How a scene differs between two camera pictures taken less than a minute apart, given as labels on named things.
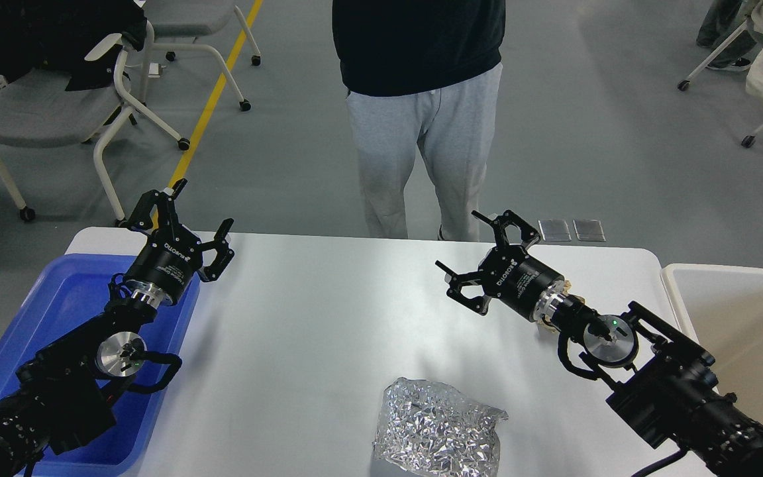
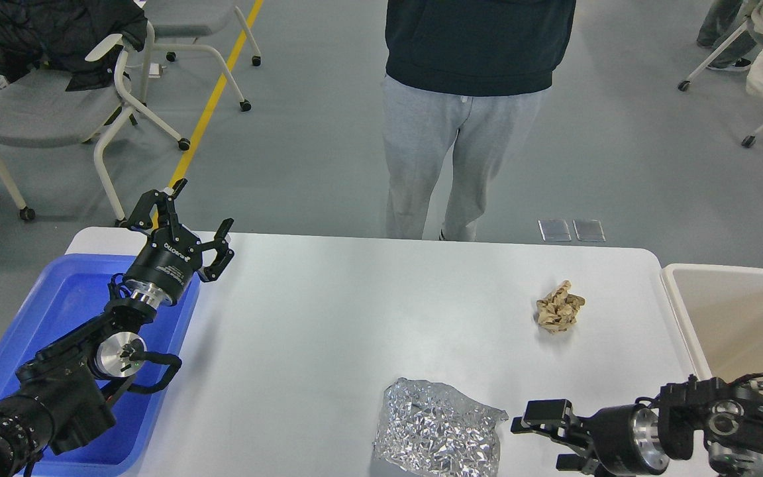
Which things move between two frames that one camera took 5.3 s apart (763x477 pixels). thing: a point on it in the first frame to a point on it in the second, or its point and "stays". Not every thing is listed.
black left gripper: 173,256 stays
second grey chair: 171,18 stays
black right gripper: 510,274 to 624,440
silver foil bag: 427,428 stays
